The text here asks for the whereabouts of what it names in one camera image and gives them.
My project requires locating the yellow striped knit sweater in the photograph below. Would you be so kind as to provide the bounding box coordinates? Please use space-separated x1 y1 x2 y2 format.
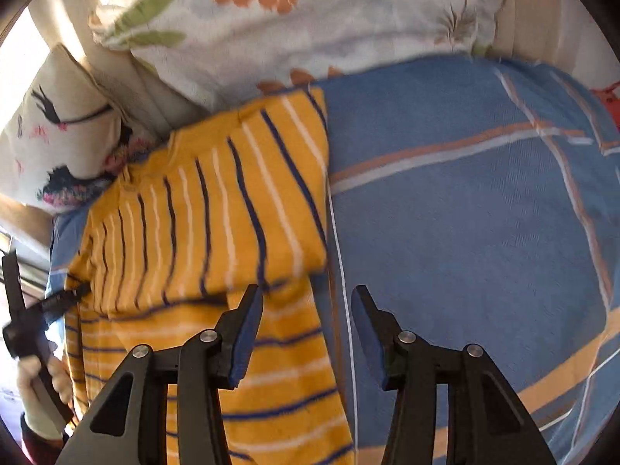
65 88 354 464

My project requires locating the person's left hand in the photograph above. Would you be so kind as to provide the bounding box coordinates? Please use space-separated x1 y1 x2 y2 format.
17 355 74 441

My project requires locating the white cushion with girl print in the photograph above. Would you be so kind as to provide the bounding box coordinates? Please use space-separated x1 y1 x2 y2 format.
1 45 158 214

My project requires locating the blue plaid bedspread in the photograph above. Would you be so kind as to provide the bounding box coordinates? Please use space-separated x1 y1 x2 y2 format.
45 55 620 465

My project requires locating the red cloth item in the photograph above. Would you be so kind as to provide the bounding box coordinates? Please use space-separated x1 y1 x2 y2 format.
592 81 620 129

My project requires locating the floral leaf print pillow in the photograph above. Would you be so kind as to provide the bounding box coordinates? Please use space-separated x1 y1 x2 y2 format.
90 0 503 111

